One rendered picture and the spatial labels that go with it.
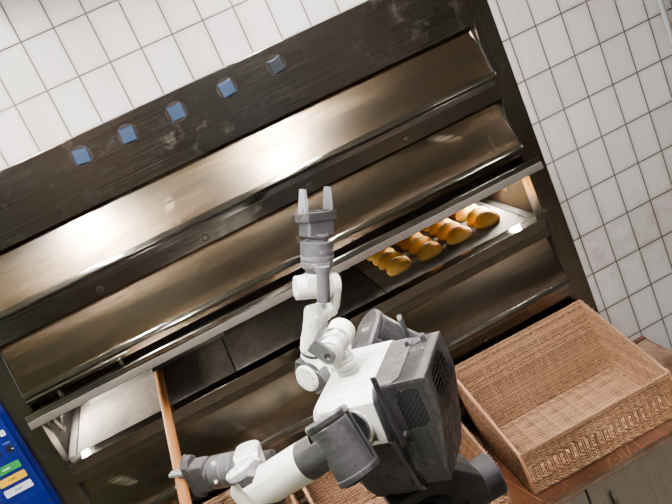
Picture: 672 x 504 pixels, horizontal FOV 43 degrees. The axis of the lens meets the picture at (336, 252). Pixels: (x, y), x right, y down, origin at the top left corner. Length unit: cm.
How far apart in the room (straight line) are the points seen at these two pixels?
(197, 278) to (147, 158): 41
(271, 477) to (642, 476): 137
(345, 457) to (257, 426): 115
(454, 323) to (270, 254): 70
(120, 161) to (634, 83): 176
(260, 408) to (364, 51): 122
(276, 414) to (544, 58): 150
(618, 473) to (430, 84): 135
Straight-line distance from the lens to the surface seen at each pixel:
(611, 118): 313
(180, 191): 268
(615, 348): 309
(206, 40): 265
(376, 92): 278
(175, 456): 249
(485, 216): 314
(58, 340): 278
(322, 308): 229
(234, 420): 291
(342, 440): 178
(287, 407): 291
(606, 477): 279
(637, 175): 322
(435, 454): 194
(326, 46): 272
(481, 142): 290
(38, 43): 264
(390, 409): 185
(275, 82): 268
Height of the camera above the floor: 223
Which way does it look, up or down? 17 degrees down
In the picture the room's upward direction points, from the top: 24 degrees counter-clockwise
